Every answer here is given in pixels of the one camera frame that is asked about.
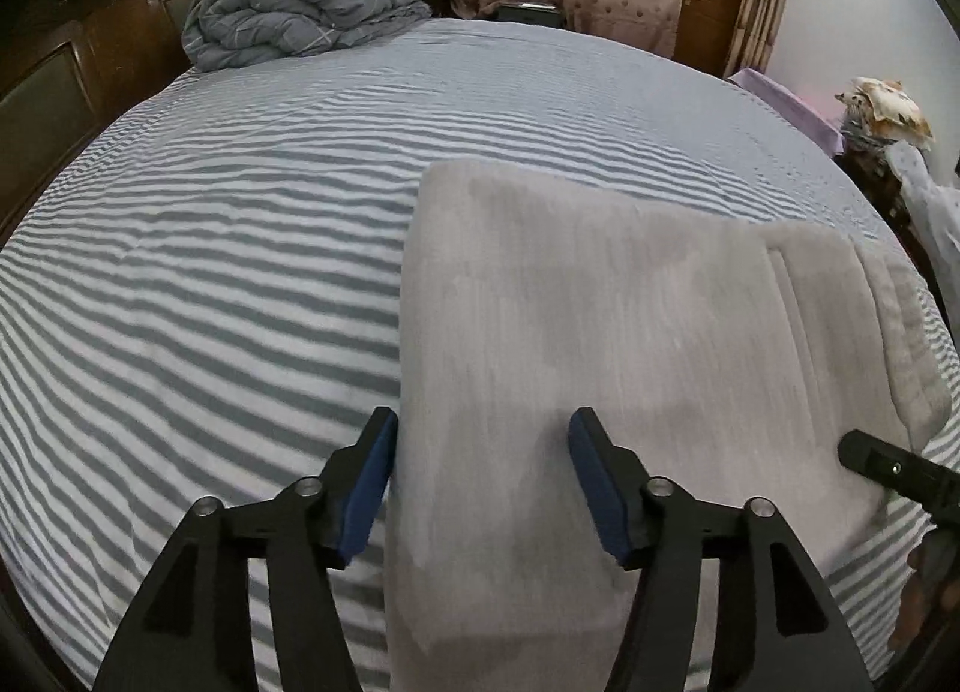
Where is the lilac cloth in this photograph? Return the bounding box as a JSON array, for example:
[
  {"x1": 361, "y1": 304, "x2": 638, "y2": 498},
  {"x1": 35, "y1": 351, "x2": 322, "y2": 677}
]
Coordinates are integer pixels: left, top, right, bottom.
[{"x1": 724, "y1": 66, "x2": 850, "y2": 158}]

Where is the grey white striped bed sheet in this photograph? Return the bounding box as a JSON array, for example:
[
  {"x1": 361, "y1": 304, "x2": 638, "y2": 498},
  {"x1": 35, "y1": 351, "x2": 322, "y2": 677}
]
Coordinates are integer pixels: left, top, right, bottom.
[{"x1": 0, "y1": 17, "x2": 960, "y2": 692}]

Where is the person's right hand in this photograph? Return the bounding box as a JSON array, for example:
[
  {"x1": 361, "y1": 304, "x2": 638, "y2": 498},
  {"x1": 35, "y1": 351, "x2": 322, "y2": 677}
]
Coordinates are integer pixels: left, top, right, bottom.
[{"x1": 887, "y1": 548, "x2": 960, "y2": 655}]

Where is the folded grey duvet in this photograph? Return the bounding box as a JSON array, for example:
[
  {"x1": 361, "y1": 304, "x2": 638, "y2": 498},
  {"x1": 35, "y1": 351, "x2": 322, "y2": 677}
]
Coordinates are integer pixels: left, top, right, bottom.
[{"x1": 182, "y1": 0, "x2": 440, "y2": 73}]

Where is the floral patterned pillow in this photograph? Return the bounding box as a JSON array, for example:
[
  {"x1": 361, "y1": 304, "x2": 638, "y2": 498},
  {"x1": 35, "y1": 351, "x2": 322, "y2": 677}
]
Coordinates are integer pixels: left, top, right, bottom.
[{"x1": 835, "y1": 76, "x2": 936, "y2": 154}]

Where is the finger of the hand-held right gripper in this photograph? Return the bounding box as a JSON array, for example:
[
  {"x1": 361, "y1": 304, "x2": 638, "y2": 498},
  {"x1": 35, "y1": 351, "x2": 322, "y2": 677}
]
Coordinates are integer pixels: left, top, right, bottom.
[{"x1": 838, "y1": 429, "x2": 960, "y2": 517}]

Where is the white dotted cloth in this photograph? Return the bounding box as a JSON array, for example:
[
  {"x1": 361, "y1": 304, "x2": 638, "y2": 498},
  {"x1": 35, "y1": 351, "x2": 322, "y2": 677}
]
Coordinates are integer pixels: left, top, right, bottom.
[{"x1": 887, "y1": 139, "x2": 960, "y2": 307}]

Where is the small black box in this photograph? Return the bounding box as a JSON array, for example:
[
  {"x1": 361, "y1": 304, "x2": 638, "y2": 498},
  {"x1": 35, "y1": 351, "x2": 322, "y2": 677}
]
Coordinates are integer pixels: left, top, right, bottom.
[{"x1": 493, "y1": 0, "x2": 561, "y2": 29}]

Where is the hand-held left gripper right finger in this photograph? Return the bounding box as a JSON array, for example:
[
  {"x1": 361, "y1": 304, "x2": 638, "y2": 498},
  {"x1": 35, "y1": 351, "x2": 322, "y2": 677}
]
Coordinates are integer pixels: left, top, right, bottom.
[{"x1": 568, "y1": 407, "x2": 875, "y2": 692}]

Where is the dark wooden headboard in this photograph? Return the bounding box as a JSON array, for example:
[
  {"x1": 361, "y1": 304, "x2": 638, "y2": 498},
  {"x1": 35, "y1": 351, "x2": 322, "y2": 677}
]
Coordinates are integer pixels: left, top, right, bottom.
[{"x1": 0, "y1": 0, "x2": 197, "y2": 247}]

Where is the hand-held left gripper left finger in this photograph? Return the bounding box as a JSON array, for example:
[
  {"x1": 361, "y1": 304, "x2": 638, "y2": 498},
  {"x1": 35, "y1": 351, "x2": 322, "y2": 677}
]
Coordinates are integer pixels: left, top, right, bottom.
[{"x1": 94, "y1": 405, "x2": 400, "y2": 692}]

